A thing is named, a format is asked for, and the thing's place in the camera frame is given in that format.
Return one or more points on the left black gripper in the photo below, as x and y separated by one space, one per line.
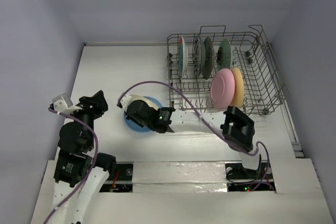
98 98

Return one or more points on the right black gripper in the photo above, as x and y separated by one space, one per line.
137 114

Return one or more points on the cream white plate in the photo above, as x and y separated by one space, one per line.
141 98

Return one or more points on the blue plate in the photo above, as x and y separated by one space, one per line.
133 126

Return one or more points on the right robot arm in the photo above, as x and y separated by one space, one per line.
233 127

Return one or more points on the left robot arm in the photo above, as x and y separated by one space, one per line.
81 169

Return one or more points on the white plate red teal pattern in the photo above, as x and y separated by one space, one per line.
182 57

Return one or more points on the teal patterned plate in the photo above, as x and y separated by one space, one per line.
198 55

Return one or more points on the pink plate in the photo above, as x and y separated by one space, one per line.
222 88

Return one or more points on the dark olive plate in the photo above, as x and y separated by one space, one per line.
209 58

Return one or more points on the yellow plate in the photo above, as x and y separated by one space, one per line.
238 97

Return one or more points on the green plate dark motif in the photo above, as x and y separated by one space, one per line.
224 55

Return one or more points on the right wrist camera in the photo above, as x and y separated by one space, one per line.
124 100

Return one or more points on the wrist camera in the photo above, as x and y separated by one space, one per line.
63 104
124 100

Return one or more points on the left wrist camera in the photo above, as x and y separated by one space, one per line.
63 104

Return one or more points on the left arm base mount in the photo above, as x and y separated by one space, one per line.
121 181

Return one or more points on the grey wire dish rack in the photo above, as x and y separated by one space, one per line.
252 55

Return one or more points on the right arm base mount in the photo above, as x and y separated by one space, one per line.
246 180

